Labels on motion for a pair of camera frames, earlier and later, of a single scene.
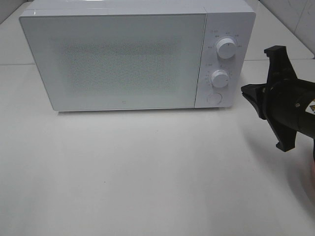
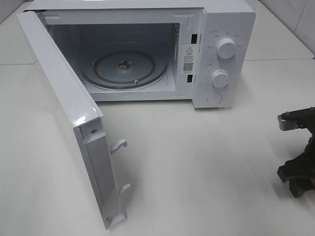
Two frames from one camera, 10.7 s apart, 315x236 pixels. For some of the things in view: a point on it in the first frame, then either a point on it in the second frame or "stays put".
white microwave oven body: x=98 y=55 stays put
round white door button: x=214 y=99 stays put
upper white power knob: x=226 y=48 stays put
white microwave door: x=111 y=61 → x=84 y=114
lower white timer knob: x=220 y=78 stays put
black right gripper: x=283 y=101 → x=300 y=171
